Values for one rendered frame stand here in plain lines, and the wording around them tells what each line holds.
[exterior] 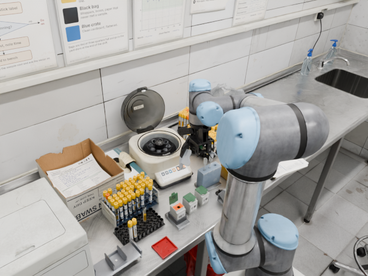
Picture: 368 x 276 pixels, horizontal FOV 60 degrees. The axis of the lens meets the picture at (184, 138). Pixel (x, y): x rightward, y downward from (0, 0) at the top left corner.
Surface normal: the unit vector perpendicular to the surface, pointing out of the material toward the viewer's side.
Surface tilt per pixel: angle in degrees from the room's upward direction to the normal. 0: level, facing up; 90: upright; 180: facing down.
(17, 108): 90
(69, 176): 1
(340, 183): 0
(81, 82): 90
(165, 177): 25
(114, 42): 93
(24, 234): 0
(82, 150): 88
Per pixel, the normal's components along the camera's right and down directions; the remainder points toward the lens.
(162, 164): 0.54, 0.50
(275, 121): 0.11, -0.46
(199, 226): 0.04, -0.82
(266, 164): 0.29, 0.62
